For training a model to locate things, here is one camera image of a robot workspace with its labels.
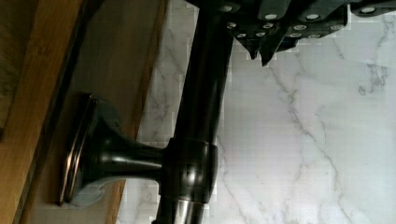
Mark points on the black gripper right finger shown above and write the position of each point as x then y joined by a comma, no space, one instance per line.
297,19

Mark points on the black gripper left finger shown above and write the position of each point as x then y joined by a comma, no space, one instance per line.
259,25

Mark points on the dark bronze drawer handle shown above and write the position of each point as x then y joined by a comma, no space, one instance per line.
98,153

